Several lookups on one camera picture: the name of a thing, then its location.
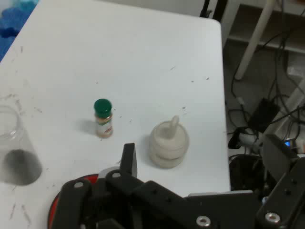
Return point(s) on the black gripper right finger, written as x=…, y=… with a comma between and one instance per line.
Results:
x=286, y=195

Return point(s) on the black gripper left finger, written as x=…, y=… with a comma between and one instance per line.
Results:
x=100, y=205

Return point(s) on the black seeds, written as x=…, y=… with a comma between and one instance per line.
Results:
x=22, y=167

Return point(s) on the clear plastic jar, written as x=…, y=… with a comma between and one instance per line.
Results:
x=14, y=133

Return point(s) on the red bowl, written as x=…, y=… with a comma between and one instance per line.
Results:
x=53, y=214

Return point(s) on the spice bottle green cap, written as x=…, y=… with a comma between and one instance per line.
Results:
x=104, y=124

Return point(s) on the black power adapter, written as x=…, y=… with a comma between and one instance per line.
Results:
x=263, y=115

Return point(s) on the beige mortar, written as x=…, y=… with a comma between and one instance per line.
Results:
x=166, y=152

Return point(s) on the beige pestle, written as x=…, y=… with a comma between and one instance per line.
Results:
x=172, y=126

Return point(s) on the dark blue foam mat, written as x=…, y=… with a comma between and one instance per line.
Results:
x=6, y=47

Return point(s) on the black tripod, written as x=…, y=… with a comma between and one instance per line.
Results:
x=219, y=9

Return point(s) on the blue cloth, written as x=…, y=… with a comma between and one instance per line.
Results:
x=10, y=21

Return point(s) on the light blue foam mat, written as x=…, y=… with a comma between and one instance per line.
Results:
x=27, y=6

